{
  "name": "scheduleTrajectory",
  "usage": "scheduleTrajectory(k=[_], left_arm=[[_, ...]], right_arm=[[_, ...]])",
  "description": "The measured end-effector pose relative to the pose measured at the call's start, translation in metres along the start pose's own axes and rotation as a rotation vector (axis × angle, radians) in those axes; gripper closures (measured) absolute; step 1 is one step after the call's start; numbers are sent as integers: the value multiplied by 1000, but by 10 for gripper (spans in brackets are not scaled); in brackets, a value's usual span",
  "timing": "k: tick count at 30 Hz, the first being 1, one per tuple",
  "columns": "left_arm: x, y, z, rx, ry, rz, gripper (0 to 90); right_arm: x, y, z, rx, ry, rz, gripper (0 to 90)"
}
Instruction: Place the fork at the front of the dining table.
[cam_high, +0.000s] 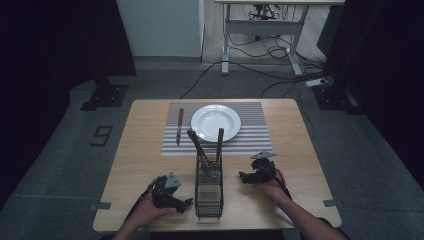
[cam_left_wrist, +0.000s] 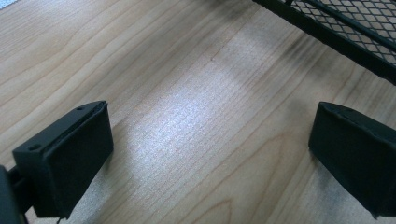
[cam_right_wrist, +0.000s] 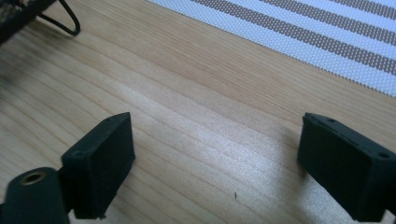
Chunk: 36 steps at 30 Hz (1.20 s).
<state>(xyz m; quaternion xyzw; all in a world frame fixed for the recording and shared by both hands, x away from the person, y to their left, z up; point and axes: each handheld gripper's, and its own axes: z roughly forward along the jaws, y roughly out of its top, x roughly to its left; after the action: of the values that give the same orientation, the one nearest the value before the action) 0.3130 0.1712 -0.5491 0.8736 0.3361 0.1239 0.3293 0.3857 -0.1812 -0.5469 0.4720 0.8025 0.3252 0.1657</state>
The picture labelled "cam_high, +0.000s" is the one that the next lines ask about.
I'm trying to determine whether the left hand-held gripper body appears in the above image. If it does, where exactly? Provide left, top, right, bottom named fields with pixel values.
left=151, top=171, right=182, bottom=210

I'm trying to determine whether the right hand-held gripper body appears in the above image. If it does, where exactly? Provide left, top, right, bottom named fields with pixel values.
left=250, top=149, right=278, bottom=184

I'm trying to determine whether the person's right hand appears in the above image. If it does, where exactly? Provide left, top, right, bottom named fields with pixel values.
left=255, top=180, right=292, bottom=205

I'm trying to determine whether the person's left hand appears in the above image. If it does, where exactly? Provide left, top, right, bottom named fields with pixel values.
left=129, top=194, right=178, bottom=230

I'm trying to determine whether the grey striped placemat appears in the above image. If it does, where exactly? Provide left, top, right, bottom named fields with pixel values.
left=160, top=101, right=273, bottom=157

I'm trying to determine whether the white round plate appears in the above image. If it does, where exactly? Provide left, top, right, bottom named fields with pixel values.
left=190, top=103, right=242, bottom=144

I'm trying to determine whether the black stand base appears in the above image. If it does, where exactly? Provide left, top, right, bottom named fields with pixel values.
left=79, top=73, right=131, bottom=112
left=312, top=83, right=365, bottom=116

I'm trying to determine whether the white power strip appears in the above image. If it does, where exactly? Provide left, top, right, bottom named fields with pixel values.
left=304, top=77, right=330, bottom=89

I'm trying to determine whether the white metal-framed desk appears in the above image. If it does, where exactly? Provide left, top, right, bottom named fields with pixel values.
left=214, top=0, right=346, bottom=77

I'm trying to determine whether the dark curtain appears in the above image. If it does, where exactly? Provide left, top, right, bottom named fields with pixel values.
left=316, top=0, right=424, bottom=191
left=0, top=0, right=138, bottom=201

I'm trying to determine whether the white panel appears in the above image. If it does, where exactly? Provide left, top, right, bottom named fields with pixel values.
left=115, top=0, right=205, bottom=59

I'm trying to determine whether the left hand-held gripper cable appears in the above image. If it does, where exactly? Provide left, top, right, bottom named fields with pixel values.
left=124, top=177, right=159, bottom=222

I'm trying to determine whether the hand-held gripper cable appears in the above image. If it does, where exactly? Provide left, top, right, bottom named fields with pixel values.
left=265, top=167, right=293, bottom=200
left=124, top=177, right=159, bottom=222

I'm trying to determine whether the right hand-held gripper cable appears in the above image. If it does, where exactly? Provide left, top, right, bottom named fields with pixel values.
left=265, top=167, right=293, bottom=200

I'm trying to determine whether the black wire mesh cutlery holder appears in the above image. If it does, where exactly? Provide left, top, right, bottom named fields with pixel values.
left=194, top=154, right=224, bottom=220

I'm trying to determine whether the wooden-handled cutlery piece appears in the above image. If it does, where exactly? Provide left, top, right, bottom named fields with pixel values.
left=215, top=127, right=225, bottom=164
left=186, top=128, right=211, bottom=168

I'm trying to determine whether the wooden-handled table knife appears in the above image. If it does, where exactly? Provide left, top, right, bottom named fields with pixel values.
left=175, top=107, right=185, bottom=147

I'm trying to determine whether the black floor cable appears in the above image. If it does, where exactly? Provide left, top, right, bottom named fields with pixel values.
left=179, top=60, right=225, bottom=100

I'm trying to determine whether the tangle of black cables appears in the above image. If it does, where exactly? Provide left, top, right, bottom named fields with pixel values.
left=227, top=33, right=331, bottom=100

